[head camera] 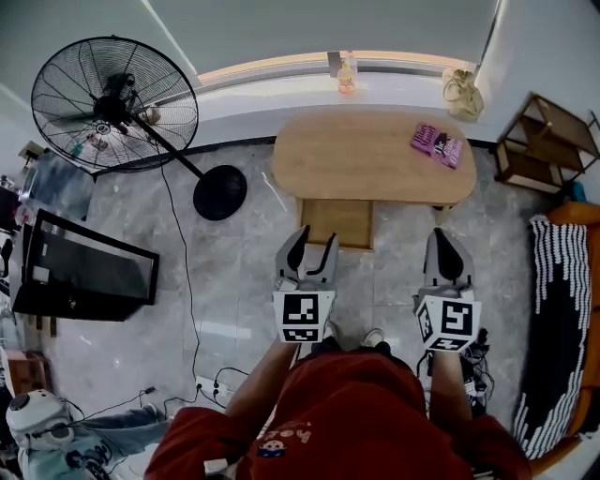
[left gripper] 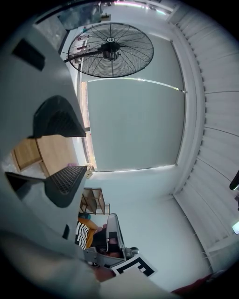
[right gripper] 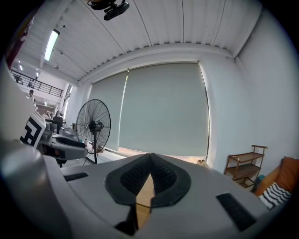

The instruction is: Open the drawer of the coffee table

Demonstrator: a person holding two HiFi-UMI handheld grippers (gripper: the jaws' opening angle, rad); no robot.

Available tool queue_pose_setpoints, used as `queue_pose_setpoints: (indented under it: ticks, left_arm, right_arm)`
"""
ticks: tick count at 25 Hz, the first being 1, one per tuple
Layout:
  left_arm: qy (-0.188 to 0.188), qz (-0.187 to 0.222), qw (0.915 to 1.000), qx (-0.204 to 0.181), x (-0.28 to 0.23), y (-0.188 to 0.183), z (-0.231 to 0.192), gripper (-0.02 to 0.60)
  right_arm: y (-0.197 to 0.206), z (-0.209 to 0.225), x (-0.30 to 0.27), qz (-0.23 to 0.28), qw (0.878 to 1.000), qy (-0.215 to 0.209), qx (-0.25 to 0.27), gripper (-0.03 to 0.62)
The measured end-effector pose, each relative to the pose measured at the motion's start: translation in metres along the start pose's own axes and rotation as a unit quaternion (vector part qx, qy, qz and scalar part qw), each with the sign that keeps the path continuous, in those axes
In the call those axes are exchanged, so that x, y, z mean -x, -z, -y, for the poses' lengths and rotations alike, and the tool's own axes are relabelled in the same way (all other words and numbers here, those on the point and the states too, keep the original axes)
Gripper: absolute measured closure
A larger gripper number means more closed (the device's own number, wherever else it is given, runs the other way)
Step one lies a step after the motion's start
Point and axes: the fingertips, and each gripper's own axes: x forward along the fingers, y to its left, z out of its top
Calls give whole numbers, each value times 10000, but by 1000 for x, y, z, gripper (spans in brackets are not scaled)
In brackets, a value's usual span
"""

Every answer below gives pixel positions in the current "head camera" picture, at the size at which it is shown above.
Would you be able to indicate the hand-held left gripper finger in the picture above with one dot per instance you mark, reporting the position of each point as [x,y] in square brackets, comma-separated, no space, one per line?
[332,272]
[283,262]

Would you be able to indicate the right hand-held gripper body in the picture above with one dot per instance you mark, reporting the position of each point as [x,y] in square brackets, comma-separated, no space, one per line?
[452,319]

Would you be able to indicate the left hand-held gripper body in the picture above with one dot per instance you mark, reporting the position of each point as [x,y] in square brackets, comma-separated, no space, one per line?
[300,311]

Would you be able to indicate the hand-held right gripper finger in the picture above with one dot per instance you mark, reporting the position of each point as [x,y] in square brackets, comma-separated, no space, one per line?
[466,272]
[430,272]

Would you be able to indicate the wooden drawer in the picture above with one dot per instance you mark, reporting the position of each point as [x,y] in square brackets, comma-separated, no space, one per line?
[337,222]

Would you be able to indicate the person's left forearm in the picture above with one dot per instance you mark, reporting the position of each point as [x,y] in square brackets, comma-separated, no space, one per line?
[265,379]

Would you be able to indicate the person's right forearm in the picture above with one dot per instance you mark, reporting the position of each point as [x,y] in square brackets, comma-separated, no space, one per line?
[450,384]

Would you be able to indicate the wooden coffee table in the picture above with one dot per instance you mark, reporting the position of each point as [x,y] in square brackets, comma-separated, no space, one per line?
[356,159]

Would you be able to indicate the person's left shoe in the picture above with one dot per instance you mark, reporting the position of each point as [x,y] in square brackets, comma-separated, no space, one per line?
[330,332]

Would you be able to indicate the person's shoe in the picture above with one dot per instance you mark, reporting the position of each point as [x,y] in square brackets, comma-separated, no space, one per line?
[330,332]
[372,337]

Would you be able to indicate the person's black trousers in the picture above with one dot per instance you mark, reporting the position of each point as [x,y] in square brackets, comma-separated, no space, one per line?
[337,349]

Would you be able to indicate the person's right shoe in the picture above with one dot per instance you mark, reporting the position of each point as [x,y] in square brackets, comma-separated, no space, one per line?
[372,337]

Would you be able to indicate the black white striped blanket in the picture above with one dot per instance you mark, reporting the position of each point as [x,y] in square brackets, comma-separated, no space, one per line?
[558,328]

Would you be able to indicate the white power strip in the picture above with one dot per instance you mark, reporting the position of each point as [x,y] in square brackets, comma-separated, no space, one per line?
[211,386]

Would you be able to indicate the person's red shirt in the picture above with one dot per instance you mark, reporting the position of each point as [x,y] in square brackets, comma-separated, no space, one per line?
[351,422]

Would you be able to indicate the purple book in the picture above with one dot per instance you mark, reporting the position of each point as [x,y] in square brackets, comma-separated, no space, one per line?
[438,145]

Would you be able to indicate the orange sofa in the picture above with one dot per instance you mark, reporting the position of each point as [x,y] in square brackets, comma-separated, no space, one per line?
[579,213]

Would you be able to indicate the wooden shelf rack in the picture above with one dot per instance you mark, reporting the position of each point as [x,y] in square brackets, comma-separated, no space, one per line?
[544,145]

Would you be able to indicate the beige canvas bag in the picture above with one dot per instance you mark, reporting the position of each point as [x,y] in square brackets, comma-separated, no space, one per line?
[464,96]

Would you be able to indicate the black glass display cabinet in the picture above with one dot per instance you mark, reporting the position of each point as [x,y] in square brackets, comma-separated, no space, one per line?
[89,272]

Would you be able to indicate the orange drink bottle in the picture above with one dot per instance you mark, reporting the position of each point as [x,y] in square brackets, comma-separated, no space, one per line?
[347,77]

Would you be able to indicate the black standing fan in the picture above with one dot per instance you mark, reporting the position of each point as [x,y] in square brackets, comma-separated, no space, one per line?
[112,103]

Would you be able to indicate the grey reflective panel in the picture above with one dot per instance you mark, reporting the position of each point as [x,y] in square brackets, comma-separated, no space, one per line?
[58,185]

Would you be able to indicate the grey roller blind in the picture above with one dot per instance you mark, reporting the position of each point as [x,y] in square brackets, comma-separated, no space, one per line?
[328,23]

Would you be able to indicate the small wooden side table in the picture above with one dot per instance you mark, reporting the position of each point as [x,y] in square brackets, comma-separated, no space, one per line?
[47,325]

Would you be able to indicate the brown wooden cabinet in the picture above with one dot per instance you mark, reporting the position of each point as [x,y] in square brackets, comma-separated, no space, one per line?
[28,372]

